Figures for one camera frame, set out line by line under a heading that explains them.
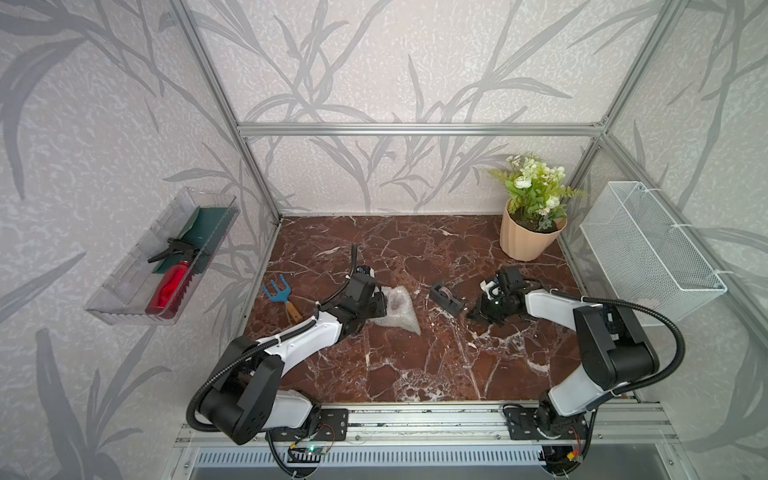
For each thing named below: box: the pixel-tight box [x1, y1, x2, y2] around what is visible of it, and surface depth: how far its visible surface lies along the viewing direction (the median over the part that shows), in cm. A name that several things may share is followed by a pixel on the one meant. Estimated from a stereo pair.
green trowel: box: [153, 207, 239, 275], surface depth 68 cm
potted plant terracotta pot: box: [500, 198, 567, 261], surface depth 101 cm
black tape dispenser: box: [429, 283, 465, 317], surface depth 93 cm
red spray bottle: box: [145, 244, 197, 319], surface depth 61 cm
